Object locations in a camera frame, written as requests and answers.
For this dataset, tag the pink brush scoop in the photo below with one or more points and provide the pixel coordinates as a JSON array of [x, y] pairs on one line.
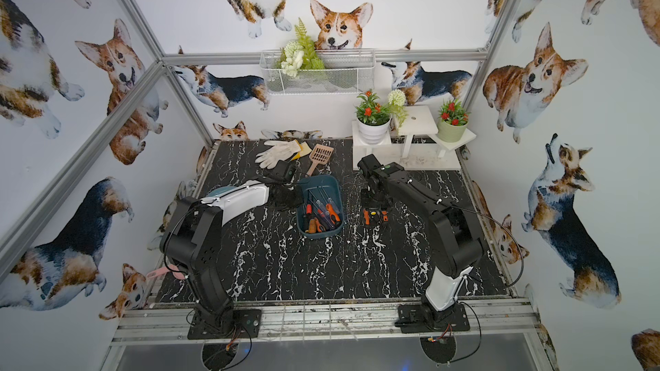
[[180, 275]]

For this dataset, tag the yellow sponge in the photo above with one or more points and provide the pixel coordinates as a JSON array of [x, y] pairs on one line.
[[305, 150]]

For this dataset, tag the white pot red flowers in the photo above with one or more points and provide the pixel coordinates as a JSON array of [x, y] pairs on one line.
[[373, 118]]

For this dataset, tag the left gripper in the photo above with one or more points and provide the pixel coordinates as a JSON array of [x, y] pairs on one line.
[[288, 194]]

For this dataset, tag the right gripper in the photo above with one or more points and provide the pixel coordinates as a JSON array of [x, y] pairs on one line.
[[388, 203]]

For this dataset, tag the green fern white flowers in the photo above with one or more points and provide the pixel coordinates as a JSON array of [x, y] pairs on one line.
[[299, 54]]

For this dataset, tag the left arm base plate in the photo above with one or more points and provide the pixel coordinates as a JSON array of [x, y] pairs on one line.
[[232, 323]]

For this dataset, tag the white wire wall basket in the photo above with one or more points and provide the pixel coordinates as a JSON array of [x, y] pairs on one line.
[[344, 72]]

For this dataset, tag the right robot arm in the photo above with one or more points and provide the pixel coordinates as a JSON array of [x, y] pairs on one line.
[[454, 235]]

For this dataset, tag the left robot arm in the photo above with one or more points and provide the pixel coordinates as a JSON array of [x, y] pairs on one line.
[[193, 243]]

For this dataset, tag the white work glove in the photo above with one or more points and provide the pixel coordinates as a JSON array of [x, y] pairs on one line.
[[278, 151]]

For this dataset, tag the blue dustpan scoop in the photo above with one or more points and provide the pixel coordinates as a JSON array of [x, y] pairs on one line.
[[220, 191]]

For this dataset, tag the teal storage tray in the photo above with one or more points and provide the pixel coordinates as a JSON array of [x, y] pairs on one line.
[[322, 200]]

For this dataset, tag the green pot red flowers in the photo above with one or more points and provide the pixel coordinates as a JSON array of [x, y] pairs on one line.
[[453, 121]]

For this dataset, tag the brown litter scoop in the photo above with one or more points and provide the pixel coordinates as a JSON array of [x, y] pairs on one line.
[[320, 155]]

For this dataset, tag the white stepped plant stand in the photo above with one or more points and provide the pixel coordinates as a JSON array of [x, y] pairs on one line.
[[421, 149]]

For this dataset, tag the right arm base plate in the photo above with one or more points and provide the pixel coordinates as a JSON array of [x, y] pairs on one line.
[[423, 318]]

